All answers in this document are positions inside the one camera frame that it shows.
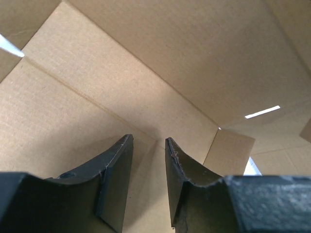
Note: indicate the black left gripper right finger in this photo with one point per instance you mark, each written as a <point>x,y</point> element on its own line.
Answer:
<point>202,201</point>

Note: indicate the cardboard box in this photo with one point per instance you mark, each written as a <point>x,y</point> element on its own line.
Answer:
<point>228,80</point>

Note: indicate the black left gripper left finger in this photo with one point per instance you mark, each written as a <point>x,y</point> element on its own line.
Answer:
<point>90,198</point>

